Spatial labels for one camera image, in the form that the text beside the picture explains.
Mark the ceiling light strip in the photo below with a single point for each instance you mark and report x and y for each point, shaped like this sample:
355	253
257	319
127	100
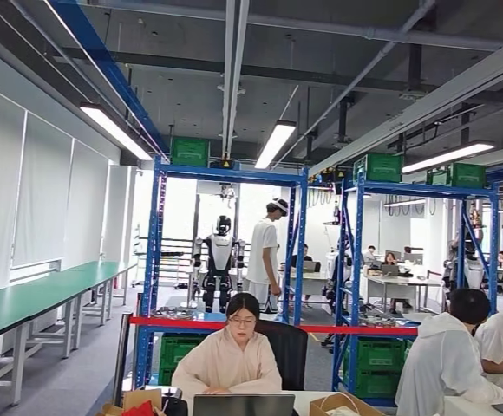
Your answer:
275	143
117	132
446	156

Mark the long green top bench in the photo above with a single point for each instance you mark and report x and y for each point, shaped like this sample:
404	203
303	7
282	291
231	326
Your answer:
17	298

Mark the blue steel shelf rack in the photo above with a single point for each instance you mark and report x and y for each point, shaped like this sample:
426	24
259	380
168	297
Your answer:
229	174
425	190

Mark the black device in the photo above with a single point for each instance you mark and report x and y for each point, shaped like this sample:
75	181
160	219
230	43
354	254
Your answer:
174	402

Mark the open brown cardboard box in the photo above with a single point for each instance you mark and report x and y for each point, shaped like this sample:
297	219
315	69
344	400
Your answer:
143	399

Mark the white table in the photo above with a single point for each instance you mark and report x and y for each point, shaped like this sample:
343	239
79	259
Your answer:
473	405

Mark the white black humanoid robot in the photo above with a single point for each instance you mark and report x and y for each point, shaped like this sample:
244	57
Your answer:
336	270
220	252
473	270

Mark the cardboard box with flap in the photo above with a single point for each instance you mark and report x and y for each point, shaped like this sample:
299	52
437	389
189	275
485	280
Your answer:
342	405

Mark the red barrier belt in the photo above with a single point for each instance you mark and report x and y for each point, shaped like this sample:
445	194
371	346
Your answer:
169	323

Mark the black office chair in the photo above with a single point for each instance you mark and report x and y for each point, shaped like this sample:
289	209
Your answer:
286	356

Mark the white office desk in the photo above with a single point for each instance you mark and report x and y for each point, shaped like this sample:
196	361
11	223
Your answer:
401	282

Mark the red cloth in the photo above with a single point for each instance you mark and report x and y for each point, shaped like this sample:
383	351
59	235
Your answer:
138	409

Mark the black yellow hoist trolley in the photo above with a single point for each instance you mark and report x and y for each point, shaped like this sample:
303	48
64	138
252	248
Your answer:
223	163

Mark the green plastic crate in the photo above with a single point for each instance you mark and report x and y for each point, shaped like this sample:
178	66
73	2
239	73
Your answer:
177	350
379	355
379	167
189	152
377	383
463	175

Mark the grey laptop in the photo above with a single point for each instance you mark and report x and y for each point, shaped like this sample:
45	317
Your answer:
242	406

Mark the blue ceiling beam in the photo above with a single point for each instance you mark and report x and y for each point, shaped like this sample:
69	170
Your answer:
103	63

